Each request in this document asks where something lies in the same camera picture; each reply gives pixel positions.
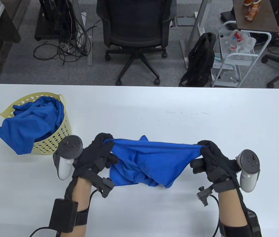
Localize grey metal desk leg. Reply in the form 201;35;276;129
180;0;209;68
77;0;92;66

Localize white utility cart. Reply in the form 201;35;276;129
211;21;272;88

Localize grey floor socket box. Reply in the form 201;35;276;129
177;16;196;26

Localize black computer cabinet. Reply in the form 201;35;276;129
35;0;78;41

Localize black backpack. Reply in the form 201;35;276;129
179;32;216;87

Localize black cable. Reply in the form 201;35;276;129
28;188;98;237
210;194;220;237

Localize black forearm sensor box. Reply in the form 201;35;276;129
49;198;89;234
219;207;262;237

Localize person's right hand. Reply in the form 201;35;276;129
190;140;241;192

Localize black mesh office chair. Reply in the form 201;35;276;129
96;0;177;86

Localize blue t-shirt clothes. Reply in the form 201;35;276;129
0;96;65;155

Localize person's left hand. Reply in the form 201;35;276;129
72;133;119;178

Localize blue towel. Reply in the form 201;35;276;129
104;135;208;188

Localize yellow perforated laundry basket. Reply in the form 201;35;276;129
0;92;73;156

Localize white plastic bag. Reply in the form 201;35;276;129
225;29;257;53

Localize grey tracking controller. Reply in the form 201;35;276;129
236;149;261;193
53;135;83;180

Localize brown side table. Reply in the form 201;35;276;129
233;0;279;33

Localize person's right forearm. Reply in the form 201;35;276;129
217;189;248;237

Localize black flat stand base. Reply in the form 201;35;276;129
220;11;237;22

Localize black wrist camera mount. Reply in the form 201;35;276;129
88;170;115;198
197;186;220;207

